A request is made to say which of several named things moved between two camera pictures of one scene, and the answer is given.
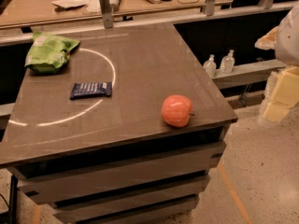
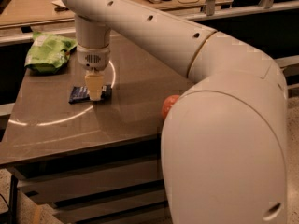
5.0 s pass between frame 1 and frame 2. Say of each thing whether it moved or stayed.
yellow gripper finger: moved
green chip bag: stayed
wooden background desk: stayed
